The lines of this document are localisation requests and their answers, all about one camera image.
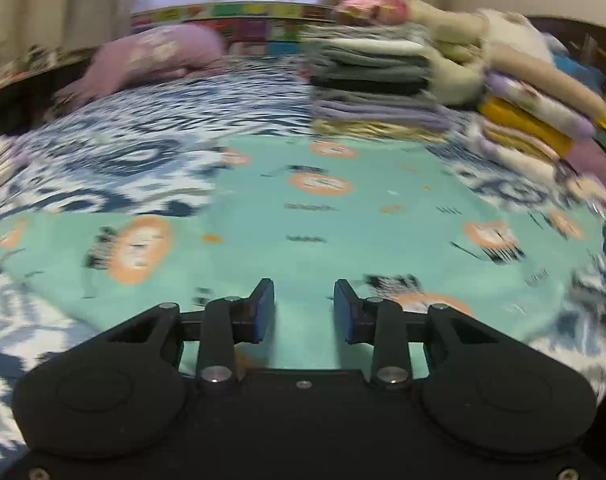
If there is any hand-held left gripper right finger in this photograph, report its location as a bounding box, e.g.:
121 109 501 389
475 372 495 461
333 279 501 387

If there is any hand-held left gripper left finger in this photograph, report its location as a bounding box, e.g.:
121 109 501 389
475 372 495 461
106 277 276 387

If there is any teal printed garment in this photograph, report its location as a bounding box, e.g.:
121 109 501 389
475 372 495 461
0 137 606 376

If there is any pile of folded colourful clothes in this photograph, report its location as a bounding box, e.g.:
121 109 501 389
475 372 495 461
423 7 606 211

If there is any stack of folded grey clothes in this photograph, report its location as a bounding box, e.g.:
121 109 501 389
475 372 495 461
300 22 464 141

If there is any blue white patterned bedspread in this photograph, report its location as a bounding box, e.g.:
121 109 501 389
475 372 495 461
0 52 606 461

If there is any colourful printed headboard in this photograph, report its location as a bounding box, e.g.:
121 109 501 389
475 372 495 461
0 2 339 96

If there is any pink patterned cloth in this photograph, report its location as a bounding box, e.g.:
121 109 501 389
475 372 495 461
333 0 414 27

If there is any beige curtain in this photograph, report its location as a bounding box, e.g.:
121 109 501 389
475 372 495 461
0 0 154 56

